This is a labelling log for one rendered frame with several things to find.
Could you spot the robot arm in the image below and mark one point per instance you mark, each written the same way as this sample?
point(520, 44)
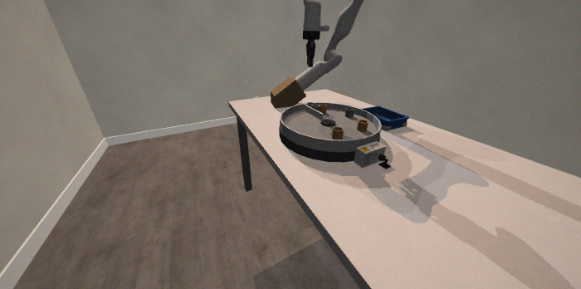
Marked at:
point(342, 29)

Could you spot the blue square tray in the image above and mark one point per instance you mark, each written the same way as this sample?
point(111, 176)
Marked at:
point(389, 119)

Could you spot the grey round turning table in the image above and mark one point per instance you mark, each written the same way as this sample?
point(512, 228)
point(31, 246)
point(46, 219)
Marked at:
point(308, 132)

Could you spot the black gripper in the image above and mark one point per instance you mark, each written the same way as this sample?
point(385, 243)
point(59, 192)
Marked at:
point(310, 46)

